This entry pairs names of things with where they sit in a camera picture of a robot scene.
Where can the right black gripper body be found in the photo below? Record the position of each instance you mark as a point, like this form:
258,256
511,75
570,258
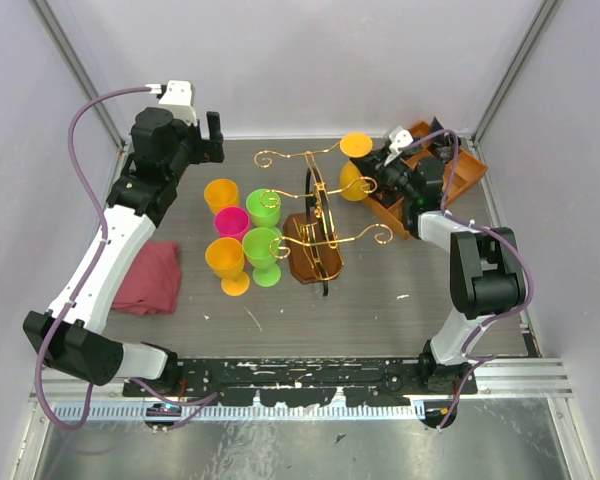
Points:
395,175

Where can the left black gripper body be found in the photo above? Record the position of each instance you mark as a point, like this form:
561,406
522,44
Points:
194,148

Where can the orange wine glass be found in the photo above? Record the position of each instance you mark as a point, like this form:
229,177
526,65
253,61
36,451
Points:
225,257
351,183
220,194

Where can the green wine glass back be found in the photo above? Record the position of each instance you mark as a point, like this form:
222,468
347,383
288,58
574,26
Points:
264,208

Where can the green wine glass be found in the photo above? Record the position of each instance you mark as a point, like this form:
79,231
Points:
264,208
258,245

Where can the gold wire glass rack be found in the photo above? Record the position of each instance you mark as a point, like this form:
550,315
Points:
316,236

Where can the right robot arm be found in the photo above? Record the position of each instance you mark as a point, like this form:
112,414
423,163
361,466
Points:
487,280

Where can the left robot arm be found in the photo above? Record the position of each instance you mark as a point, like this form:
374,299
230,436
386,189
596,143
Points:
68,337

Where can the pink wine glass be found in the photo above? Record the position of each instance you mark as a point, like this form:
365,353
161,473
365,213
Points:
233,222

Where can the green wine glass front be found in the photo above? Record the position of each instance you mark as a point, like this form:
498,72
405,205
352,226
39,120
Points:
258,245

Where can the orange wine glass front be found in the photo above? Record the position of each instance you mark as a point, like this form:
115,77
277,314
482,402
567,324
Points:
225,257

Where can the black folded item in tray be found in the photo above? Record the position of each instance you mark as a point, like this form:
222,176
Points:
442,146

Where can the wooden compartment tray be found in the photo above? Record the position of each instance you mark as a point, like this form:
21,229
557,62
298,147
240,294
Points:
467,172

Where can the red folded cloth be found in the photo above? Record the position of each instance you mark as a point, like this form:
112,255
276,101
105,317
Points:
152,284

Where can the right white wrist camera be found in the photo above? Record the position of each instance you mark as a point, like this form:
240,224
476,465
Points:
395,142

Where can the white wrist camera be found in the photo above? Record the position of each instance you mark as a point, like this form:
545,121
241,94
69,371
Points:
395,142
176,96

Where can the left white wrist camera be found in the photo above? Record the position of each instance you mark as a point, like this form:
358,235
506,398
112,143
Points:
176,96

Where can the black mounting base plate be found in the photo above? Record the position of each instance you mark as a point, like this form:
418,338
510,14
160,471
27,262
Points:
302,382

